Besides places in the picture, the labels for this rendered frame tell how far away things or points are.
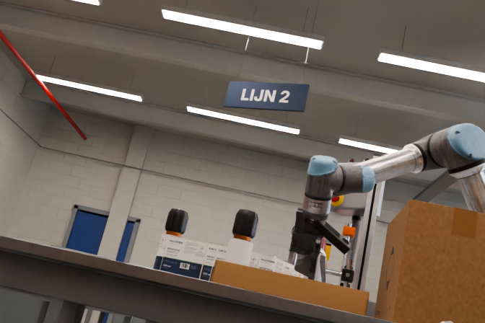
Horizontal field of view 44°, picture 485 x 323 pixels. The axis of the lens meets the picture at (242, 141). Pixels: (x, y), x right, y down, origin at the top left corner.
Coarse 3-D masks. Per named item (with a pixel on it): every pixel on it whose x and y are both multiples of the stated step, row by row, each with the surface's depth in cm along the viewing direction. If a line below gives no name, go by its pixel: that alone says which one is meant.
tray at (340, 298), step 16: (224, 272) 101; (240, 272) 100; (256, 272) 100; (272, 272) 100; (256, 288) 99; (272, 288) 99; (288, 288) 98; (304, 288) 98; (320, 288) 98; (336, 288) 97; (352, 288) 97; (320, 304) 97; (336, 304) 96; (352, 304) 96
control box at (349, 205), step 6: (354, 162) 230; (360, 162) 228; (384, 186) 228; (342, 198) 227; (348, 198) 225; (354, 198) 223; (360, 198) 221; (366, 198) 219; (336, 204) 227; (342, 204) 226; (348, 204) 224; (354, 204) 222; (360, 204) 220; (336, 210) 229; (342, 210) 227; (348, 210) 225; (354, 210) 222; (360, 210) 220; (378, 210) 224; (378, 216) 224
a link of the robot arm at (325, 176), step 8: (312, 160) 160; (320, 160) 159; (328, 160) 159; (336, 160) 161; (312, 168) 160; (320, 168) 158; (328, 168) 158; (336, 168) 160; (312, 176) 160; (320, 176) 159; (328, 176) 159; (336, 176) 160; (312, 184) 160; (320, 184) 159; (328, 184) 159; (336, 184) 160; (312, 192) 160; (320, 192) 159; (328, 192) 160
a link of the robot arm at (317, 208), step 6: (306, 198) 162; (306, 204) 162; (312, 204) 161; (318, 204) 160; (324, 204) 160; (330, 204) 162; (306, 210) 162; (312, 210) 161; (318, 210) 160; (324, 210) 161
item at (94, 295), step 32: (0, 256) 108; (32, 288) 105; (64, 288) 104; (96, 288) 104; (128, 288) 103; (160, 288) 102; (64, 320) 201; (160, 320) 100; (192, 320) 100; (224, 320) 99; (256, 320) 98; (288, 320) 98
